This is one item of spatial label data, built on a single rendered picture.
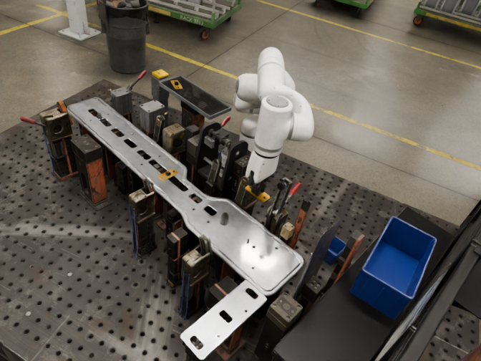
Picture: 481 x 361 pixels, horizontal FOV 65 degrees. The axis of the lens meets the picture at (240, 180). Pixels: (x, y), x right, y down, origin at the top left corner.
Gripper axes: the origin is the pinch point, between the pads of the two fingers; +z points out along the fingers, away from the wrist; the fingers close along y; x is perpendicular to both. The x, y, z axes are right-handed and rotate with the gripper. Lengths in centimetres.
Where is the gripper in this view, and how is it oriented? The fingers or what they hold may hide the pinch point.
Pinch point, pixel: (258, 187)
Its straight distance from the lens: 122.3
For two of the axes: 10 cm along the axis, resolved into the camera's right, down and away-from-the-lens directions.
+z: -1.3, 7.3, 6.7
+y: -6.9, 4.2, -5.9
